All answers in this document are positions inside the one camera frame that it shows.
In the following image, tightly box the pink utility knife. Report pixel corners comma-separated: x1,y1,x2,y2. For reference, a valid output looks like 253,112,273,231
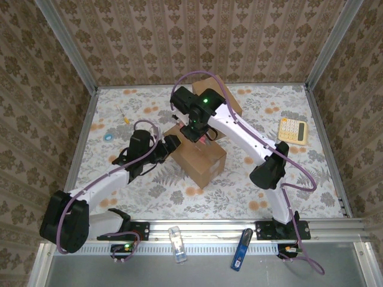
197,135,214,148

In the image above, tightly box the brown cardboard box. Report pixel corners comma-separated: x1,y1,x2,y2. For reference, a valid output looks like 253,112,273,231
191,74,244,141
163,125,227,190

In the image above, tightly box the floral tablecloth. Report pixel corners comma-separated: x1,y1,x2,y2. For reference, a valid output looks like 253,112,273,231
64,85,345,221

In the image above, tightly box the yellow calculator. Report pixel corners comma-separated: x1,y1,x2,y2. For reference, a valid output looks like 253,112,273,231
276,117,309,146

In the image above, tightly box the clear plastic case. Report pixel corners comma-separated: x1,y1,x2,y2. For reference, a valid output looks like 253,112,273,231
168,226,188,264

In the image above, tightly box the small black controller board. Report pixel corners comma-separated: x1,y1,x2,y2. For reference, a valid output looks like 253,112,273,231
110,243,135,255
277,243,300,259

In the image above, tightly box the grey metal panel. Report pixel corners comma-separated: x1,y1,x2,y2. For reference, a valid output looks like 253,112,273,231
28,241,383,287

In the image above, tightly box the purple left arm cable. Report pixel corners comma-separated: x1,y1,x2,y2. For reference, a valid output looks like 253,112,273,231
56,119,164,264

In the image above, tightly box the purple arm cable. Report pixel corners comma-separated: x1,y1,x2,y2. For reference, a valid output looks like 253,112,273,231
56,119,164,264
169,71,326,276

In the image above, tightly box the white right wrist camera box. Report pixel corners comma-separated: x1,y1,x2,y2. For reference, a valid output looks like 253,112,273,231
172,113,189,128

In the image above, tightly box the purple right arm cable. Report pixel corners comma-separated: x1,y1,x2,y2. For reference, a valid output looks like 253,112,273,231
169,71,326,276

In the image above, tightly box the yellow-handled small screwdriver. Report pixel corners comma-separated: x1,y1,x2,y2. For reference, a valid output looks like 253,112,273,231
116,105,131,125

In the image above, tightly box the aluminium table side rail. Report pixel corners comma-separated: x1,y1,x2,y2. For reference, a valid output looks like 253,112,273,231
303,85,354,218
55,88,101,221

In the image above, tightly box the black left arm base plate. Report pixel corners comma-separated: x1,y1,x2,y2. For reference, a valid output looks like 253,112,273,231
96,221,150,242

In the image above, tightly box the long aluminium mounting rail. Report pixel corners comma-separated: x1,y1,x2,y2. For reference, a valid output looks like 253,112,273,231
41,218,372,243

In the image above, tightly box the white slotted cable duct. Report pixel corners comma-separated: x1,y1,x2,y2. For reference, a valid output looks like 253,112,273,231
53,242,281,255

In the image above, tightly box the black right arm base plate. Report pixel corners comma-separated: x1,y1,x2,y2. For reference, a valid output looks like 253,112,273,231
256,221,311,241

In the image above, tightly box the slanted aluminium frame post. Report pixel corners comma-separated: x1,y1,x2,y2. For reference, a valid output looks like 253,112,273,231
305,0,364,90
34,0,99,92

